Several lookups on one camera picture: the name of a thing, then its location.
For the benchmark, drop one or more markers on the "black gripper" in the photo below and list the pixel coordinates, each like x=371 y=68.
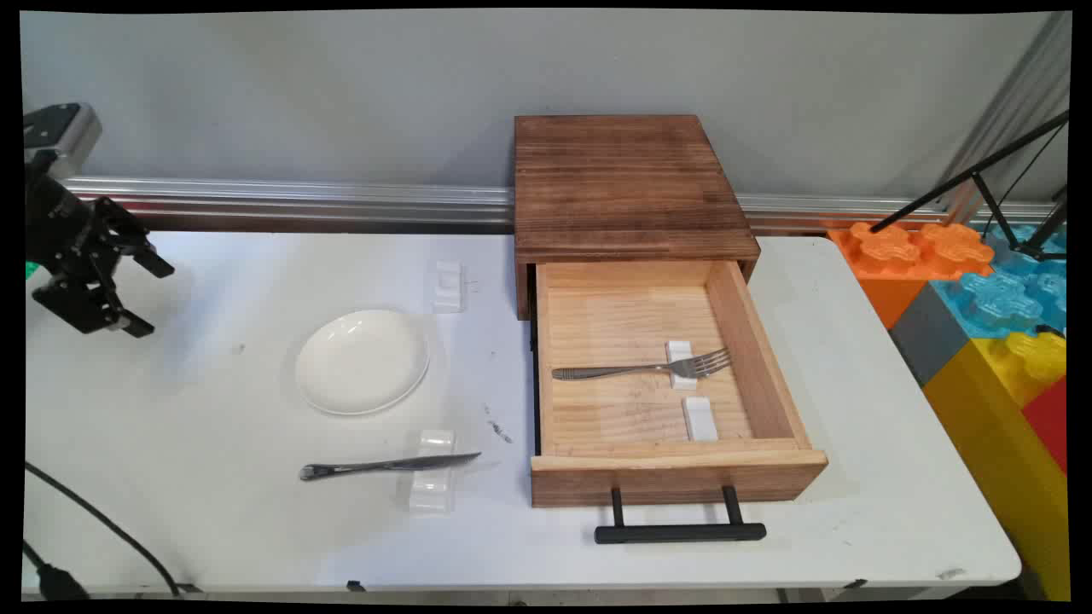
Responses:
x=53 y=223

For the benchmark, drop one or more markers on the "steel table knife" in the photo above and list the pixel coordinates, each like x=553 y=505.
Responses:
x=384 y=466

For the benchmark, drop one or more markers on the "small green block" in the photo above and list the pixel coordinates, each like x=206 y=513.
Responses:
x=31 y=271

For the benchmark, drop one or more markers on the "white round plate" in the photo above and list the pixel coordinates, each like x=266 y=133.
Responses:
x=363 y=362

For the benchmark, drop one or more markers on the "white ceramic cutlery rest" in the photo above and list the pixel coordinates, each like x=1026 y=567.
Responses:
x=448 y=288
x=682 y=382
x=700 y=419

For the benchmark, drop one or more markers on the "clear rest under knife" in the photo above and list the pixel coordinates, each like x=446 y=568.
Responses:
x=431 y=495

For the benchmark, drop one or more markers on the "steel fork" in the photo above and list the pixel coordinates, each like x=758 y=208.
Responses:
x=614 y=371

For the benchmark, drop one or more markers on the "dark wooden drawer cabinet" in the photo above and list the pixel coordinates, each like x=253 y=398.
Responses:
x=627 y=183

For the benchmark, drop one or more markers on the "light wooden drawer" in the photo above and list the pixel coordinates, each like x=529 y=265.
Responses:
x=627 y=414

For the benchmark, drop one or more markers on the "orange giant building block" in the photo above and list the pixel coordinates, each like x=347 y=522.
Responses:
x=891 y=256

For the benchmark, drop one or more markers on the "grey giant building block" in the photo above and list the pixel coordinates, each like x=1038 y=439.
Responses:
x=930 y=337

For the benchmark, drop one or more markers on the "black tripod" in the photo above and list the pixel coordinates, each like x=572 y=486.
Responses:
x=972 y=175

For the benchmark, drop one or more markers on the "blue giant building block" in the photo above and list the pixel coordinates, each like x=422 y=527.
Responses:
x=998 y=298

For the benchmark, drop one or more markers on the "red giant building block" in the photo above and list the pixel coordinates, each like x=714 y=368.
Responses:
x=1048 y=422

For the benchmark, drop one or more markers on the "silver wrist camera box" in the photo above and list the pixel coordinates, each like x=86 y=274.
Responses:
x=61 y=136

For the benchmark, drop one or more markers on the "aluminium rail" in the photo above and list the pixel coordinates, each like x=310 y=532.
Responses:
x=299 y=203

